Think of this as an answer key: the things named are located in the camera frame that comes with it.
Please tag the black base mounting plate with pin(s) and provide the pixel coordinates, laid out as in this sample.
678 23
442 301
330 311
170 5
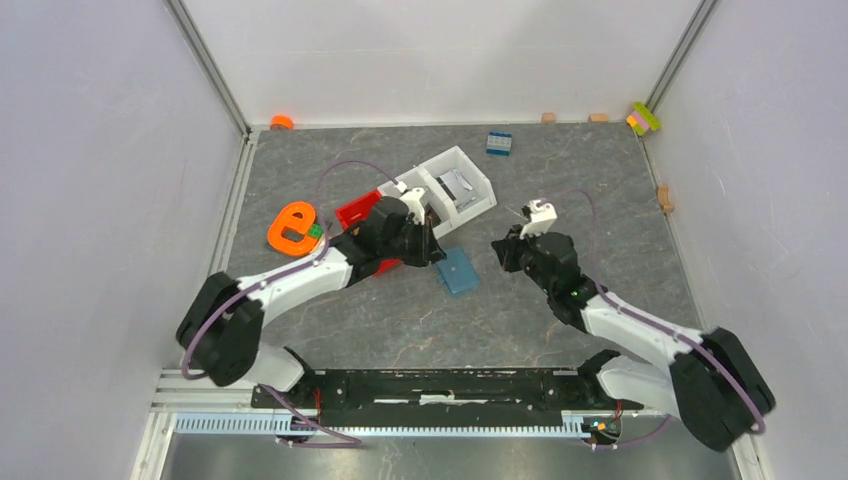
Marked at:
521 397

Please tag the blue lego brick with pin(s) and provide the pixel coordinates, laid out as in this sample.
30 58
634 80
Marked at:
499 143

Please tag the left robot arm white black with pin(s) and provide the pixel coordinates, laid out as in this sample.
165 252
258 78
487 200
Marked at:
221 332

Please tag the green toy brick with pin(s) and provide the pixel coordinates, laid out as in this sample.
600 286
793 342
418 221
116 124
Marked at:
315 231

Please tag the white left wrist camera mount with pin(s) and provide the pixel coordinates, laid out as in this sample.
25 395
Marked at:
412 198

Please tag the green pink stacked bricks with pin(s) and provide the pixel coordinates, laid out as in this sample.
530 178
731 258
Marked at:
641 120

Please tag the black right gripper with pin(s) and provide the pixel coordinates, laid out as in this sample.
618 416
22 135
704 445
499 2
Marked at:
509 245

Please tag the clear plastic packet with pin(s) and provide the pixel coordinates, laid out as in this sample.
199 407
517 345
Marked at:
465 199

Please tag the orange round cap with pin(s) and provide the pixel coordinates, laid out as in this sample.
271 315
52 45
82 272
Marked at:
281 122

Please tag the aluminium frame rail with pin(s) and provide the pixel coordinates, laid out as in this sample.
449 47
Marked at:
256 408

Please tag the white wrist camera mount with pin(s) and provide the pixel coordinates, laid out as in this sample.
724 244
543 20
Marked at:
412 198
540 215

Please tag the white plastic bin with packet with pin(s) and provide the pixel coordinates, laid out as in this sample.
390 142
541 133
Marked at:
438 200

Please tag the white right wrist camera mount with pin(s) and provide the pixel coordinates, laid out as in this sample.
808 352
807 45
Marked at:
540 215

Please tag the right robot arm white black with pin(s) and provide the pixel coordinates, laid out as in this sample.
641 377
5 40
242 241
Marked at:
707 380

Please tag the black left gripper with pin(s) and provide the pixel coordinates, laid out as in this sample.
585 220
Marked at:
428 252

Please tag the orange letter e toy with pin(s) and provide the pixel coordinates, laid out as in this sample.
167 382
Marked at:
289 233

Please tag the curved wooden piece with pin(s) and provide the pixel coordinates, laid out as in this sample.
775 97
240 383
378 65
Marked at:
664 200

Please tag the red plastic bin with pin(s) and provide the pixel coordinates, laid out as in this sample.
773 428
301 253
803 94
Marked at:
358 210

